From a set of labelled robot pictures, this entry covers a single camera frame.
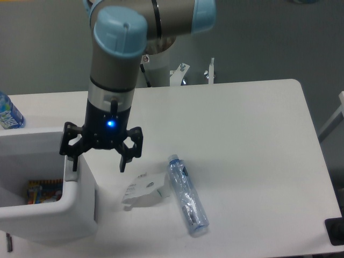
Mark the clear empty plastic bottle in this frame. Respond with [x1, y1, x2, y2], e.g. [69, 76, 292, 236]
[167, 154, 209, 237]

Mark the colourful snack wrapper in bin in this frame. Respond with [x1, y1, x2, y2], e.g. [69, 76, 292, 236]
[26, 178, 63, 204]

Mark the white push-lid trash can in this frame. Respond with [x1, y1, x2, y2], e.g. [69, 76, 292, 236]
[1, 127, 98, 242]

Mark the black clamp at table edge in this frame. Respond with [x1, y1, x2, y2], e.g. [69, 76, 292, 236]
[325, 217, 343, 246]

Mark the black cable on pedestal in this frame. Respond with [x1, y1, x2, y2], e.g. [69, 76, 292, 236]
[139, 63, 152, 88]

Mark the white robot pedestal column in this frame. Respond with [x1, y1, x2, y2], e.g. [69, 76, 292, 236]
[136, 51, 170, 88]

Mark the white stand leg right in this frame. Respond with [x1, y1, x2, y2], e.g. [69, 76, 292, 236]
[318, 91, 343, 143]

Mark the crumpled white paper carton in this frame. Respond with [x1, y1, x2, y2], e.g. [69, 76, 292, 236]
[121, 172, 170, 211]

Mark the white metal frame bracket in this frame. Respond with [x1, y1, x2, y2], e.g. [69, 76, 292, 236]
[169, 57, 217, 87]

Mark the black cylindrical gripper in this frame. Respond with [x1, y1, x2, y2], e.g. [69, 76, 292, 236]
[59, 102, 144, 173]

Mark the blue labelled water bottle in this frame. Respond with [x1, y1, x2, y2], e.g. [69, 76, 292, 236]
[1, 92, 26, 130]

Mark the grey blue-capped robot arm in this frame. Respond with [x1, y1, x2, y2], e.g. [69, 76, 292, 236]
[60, 1, 217, 171]

